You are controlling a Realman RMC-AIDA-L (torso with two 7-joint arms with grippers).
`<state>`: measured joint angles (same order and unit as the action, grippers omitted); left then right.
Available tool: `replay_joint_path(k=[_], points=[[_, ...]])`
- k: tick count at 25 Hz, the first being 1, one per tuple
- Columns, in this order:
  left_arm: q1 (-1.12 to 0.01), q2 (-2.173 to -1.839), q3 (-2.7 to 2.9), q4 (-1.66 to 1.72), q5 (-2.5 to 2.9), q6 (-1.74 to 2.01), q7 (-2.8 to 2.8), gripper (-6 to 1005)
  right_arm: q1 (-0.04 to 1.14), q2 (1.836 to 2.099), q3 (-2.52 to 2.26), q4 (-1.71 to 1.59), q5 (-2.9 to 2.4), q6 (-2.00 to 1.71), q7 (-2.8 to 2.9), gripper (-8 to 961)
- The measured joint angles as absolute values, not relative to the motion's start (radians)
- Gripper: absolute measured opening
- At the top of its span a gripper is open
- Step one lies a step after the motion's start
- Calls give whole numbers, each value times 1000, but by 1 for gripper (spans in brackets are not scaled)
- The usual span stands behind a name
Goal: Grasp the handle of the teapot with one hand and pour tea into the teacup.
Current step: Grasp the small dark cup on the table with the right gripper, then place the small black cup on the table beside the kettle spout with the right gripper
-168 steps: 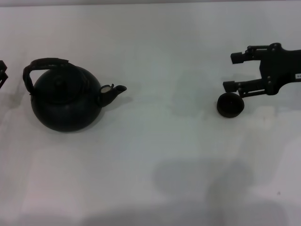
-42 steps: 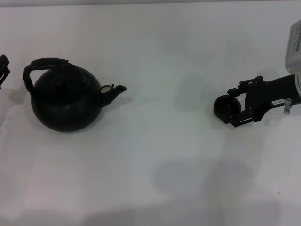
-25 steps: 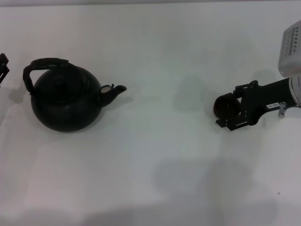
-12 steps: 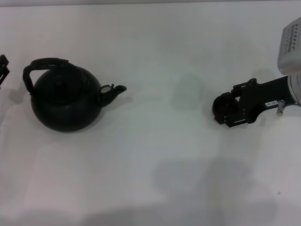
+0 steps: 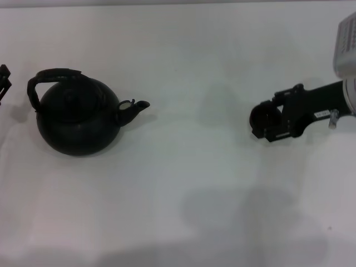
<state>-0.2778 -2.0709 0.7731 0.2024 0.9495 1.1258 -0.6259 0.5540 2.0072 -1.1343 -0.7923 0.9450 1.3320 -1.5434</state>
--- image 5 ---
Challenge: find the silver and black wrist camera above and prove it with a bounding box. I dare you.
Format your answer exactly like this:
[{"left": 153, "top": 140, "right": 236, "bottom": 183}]
[{"left": 332, "top": 12, "right": 356, "bottom": 79}]

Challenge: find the black round teapot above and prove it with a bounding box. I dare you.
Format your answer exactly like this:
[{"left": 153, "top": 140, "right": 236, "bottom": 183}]
[{"left": 27, "top": 67, "right": 151, "bottom": 156}]

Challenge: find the grey cable with plug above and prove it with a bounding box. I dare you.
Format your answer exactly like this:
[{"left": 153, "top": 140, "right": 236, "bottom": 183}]
[{"left": 329, "top": 109, "right": 339, "bottom": 129}]

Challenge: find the small dark brown teacup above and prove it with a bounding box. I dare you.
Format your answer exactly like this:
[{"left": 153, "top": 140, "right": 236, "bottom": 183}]
[{"left": 249, "top": 100, "right": 283, "bottom": 135}]

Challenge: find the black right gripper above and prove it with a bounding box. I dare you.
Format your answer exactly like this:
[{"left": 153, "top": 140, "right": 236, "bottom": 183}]
[{"left": 251, "top": 80, "right": 350, "bottom": 144}]

